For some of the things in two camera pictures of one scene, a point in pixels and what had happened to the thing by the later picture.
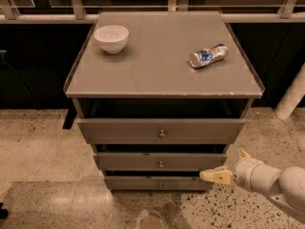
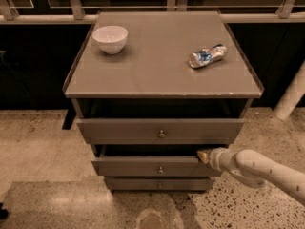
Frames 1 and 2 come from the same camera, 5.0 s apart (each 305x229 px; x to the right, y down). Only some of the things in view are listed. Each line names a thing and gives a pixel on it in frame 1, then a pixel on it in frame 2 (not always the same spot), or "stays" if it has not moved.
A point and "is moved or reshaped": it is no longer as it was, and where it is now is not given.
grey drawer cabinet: (160, 96) stays
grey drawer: (160, 161) is moved or reshaped
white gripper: (244, 173) to (214, 158)
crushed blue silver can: (209, 55) stays
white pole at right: (293, 97) stays
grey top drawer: (161, 131) stays
